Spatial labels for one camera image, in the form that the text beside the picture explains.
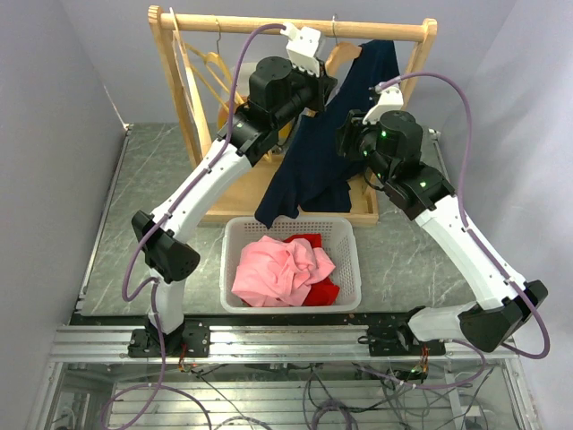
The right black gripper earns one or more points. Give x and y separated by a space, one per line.
348 134

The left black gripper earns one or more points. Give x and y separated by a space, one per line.
323 86

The brown wooden hanger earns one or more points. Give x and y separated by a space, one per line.
343 52

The navy blue t shirt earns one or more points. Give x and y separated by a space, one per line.
312 177

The yellow wooden hanger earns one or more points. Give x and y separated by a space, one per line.
218 70

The light wooden hanger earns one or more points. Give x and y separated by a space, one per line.
191 92

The red t shirt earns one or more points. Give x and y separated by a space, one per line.
323 292

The pink t shirt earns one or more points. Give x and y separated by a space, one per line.
271 273

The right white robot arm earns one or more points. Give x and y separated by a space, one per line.
390 147

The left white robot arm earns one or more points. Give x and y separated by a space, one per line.
279 91

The white plastic basket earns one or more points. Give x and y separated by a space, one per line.
338 241

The wooden clothes rack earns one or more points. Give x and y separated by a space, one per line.
244 196

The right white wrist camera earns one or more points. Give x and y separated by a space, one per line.
387 99

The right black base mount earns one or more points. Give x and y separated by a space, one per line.
387 334

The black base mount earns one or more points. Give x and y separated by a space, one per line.
190 339
387 334

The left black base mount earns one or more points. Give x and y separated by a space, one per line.
190 339

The aluminium rail frame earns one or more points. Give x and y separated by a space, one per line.
233 339

